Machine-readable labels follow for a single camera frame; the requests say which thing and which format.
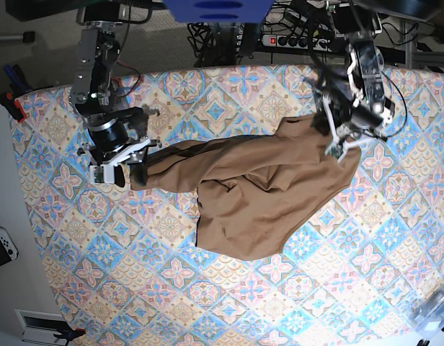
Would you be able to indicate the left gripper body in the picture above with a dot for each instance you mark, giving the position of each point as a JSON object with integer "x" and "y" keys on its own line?
{"x": 354, "y": 123}

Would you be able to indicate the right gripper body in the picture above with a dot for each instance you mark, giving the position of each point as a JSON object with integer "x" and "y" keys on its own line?
{"x": 114, "y": 144}

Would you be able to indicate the brown t-shirt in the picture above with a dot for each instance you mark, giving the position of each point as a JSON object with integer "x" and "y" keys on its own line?
{"x": 254, "y": 191}

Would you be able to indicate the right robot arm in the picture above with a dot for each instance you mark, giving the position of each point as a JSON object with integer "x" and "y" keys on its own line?
{"x": 93, "y": 92}

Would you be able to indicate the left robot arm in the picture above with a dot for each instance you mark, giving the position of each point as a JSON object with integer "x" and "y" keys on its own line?
{"x": 352, "y": 30}

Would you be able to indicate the white power strip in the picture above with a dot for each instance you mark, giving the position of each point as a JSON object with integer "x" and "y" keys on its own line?
{"x": 285, "y": 41}

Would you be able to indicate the patterned colourful tablecloth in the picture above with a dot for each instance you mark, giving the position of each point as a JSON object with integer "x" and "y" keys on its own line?
{"x": 123, "y": 265}

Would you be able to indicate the red black clamp upper left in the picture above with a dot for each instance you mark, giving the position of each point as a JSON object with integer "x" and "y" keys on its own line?
{"x": 13, "y": 106}

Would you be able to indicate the game console with white controller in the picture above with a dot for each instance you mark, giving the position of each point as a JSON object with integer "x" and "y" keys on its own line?
{"x": 8, "y": 250}

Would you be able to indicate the black clamp lower left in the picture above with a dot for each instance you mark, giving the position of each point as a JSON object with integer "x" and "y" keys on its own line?
{"x": 69, "y": 334}

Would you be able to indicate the white floor vent box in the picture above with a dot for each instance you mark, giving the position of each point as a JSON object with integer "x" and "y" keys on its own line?
{"x": 39, "y": 328}

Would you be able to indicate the clear plastic box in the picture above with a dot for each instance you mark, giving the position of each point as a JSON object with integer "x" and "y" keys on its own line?
{"x": 428, "y": 318}

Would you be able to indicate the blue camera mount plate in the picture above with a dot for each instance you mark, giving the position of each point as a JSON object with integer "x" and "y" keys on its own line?
{"x": 243, "y": 11}

